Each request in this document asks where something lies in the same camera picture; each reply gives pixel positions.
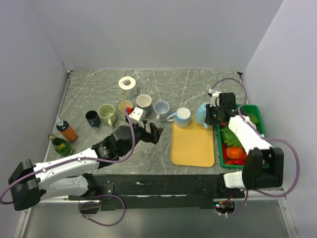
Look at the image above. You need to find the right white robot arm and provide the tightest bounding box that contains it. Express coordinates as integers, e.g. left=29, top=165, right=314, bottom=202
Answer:
left=205, top=89, right=284, bottom=198

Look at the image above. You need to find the red toy pepper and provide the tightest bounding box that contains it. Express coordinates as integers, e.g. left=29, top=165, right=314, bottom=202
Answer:
left=222, top=142, right=246, bottom=166

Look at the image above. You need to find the light green mug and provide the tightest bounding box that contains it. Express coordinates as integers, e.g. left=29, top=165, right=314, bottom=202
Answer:
left=98, top=104, right=117, bottom=126

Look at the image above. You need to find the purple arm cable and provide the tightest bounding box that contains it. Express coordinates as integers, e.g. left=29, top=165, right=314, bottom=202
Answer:
left=210, top=77, right=301, bottom=197
left=0, top=109, right=136, bottom=205

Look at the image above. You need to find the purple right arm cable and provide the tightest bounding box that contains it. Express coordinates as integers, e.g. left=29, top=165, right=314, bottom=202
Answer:
left=210, top=77, right=301, bottom=197

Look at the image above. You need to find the green toy cabbage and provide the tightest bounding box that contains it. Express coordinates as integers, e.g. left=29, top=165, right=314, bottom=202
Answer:
left=220, top=127, right=243, bottom=148

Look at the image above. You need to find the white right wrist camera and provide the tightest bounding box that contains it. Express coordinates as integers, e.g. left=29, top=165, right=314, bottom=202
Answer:
left=208, top=88, right=220, bottom=107

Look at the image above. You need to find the small grey cup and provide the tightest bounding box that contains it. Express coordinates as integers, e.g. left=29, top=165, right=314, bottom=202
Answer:
left=153, top=100, right=170, bottom=121

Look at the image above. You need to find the light blue white mug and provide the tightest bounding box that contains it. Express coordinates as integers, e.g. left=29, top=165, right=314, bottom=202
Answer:
left=166, top=107, right=191, bottom=128

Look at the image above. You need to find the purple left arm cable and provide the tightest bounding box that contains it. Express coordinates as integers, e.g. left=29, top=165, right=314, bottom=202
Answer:
left=0, top=109, right=136, bottom=205

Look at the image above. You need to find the dark blue mug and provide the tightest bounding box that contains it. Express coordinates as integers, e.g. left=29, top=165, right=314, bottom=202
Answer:
left=85, top=111, right=101, bottom=127

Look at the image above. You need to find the green toy vegetable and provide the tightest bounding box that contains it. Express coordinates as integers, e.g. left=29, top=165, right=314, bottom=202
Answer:
left=248, top=113, right=260, bottom=125

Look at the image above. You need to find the cream mug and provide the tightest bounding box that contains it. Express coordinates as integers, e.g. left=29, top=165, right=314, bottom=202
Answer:
left=117, top=99, right=134, bottom=121

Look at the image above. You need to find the light blue faceted mug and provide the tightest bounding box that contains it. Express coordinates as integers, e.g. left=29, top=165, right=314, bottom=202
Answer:
left=194, top=102, right=212, bottom=130

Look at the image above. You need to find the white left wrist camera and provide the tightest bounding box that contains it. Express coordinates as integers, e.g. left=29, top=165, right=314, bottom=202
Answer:
left=126, top=107, right=146, bottom=127

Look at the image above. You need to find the yellow tray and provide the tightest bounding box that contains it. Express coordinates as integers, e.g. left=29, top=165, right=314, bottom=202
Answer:
left=170, top=115, right=215, bottom=168

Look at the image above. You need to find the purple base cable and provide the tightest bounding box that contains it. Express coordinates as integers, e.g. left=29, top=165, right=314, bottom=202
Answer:
left=78, top=192, right=126, bottom=226

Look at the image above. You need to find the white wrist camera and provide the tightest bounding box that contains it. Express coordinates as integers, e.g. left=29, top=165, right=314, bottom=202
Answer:
left=208, top=88, right=220, bottom=107
left=126, top=107, right=146, bottom=127

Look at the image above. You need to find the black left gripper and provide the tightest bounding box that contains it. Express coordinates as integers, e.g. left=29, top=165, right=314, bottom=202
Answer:
left=120, top=120, right=163, bottom=156

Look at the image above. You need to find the green plastic bin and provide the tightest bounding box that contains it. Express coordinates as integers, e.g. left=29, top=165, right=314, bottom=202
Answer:
left=216, top=105, right=265, bottom=169

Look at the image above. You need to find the grey blue mug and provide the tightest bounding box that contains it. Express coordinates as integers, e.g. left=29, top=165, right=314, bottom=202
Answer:
left=136, top=94, right=153, bottom=117

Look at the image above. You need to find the white paper towel roll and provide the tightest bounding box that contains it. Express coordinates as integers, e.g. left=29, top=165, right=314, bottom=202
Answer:
left=118, top=76, right=137, bottom=100

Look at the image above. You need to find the green bottle gold cap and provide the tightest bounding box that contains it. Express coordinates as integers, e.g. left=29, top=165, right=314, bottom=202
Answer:
left=48, top=133, right=73, bottom=157

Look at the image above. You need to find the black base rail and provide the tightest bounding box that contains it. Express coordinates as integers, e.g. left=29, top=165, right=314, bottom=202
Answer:
left=68, top=175, right=245, bottom=211

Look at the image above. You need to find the orange juice bottle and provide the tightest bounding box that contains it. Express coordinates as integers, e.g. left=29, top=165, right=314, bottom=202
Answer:
left=55, top=116, right=78, bottom=142

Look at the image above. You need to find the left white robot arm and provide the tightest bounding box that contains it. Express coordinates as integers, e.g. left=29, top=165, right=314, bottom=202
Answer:
left=8, top=123, right=163, bottom=211

